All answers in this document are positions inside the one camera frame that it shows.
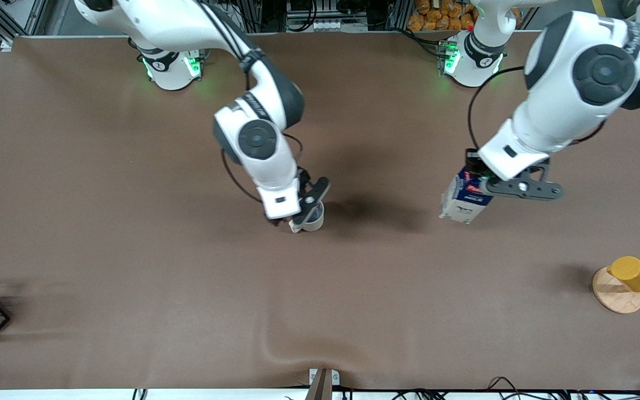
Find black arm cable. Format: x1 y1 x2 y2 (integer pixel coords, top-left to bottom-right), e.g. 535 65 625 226
220 131 305 203
467 66 526 152

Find yellow plastic cup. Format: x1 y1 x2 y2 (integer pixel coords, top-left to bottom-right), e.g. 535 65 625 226
607 256 640 293

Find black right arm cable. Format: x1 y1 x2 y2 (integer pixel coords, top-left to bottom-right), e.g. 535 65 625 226
220 131 305 203

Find white mug grey inside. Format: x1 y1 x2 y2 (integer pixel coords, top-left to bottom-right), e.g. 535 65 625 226
289 201 325 233

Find round wooden cup stand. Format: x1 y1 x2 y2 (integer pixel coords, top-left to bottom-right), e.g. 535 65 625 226
592 267 640 314

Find blue milk carton green cap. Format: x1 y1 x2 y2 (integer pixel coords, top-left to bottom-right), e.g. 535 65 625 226
439 167 496 224

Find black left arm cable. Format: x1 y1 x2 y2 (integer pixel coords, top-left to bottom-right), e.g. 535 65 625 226
467 66 526 152

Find pile of orange packets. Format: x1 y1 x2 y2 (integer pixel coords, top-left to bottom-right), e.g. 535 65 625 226
407 0 522 32

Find grey metal table clamp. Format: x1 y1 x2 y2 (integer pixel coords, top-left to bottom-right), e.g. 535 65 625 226
308 368 340 400

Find black floor cable bundle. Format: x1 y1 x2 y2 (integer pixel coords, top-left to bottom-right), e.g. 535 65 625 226
387 377 640 400

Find aluminium frame profile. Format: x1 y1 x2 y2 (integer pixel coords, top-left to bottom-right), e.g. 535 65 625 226
0 0 48 37

